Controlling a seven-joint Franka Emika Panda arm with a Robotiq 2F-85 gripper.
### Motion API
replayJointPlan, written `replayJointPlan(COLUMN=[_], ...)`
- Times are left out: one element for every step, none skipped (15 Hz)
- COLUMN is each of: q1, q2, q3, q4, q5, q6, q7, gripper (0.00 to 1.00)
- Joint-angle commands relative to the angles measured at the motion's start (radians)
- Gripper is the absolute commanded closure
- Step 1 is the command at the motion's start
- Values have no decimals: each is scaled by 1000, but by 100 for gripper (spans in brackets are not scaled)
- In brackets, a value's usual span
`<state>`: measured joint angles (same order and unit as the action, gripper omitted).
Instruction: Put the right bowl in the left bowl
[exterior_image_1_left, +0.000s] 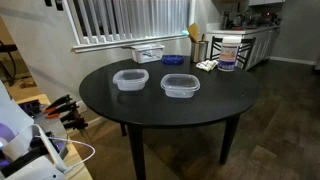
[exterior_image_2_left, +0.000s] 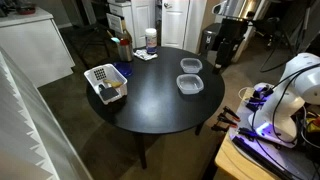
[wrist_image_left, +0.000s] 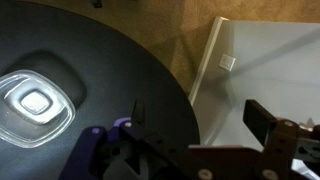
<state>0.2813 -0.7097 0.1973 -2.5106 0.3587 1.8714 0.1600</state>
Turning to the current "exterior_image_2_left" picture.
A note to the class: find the white counter cabinet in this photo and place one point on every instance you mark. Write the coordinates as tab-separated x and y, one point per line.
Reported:
33	50

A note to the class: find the grey trash can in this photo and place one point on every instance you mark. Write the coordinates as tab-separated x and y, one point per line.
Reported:
210	38

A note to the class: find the steel tumbler with red lid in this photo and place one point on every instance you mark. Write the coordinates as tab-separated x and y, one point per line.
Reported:
125	51

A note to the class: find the red bowl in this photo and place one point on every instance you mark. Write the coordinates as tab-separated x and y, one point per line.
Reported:
26	9

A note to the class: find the light wooden table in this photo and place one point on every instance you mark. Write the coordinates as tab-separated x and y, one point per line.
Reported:
233	161

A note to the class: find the white plastic basket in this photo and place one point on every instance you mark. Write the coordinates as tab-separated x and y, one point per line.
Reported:
115	75

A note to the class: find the white storage cabinet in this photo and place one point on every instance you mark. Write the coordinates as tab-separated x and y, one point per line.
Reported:
141	20

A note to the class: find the clear plastic bowl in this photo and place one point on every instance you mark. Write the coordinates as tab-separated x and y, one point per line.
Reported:
190	84
191	65

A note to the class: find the round black table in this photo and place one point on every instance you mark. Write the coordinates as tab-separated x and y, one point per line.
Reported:
153	103

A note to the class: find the white wipes canister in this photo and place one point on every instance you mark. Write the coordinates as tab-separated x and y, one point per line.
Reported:
151	40

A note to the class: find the white framed sign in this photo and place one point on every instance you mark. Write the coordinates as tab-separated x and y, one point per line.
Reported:
115	22

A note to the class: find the black equipment stand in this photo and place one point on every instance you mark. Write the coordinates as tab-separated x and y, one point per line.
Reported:
230	43

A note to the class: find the black sponge brush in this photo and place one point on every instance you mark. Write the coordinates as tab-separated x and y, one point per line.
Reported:
108	93

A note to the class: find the black clamp with red tips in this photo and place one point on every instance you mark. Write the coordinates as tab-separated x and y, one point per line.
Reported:
231	113
226	120
220	128

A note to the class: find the crumpled wipes packet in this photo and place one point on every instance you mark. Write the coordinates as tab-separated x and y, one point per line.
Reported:
145	55

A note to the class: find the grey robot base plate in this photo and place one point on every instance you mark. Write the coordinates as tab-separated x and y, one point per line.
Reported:
286	156

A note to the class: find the black folding stand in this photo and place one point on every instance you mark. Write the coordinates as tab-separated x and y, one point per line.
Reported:
90	36

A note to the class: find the white panel door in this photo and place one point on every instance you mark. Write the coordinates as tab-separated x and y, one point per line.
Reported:
175	23

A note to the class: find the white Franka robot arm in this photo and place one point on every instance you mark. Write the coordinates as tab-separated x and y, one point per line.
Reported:
293	90

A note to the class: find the white corrugated panel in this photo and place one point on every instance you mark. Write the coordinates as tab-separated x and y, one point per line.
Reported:
20	133

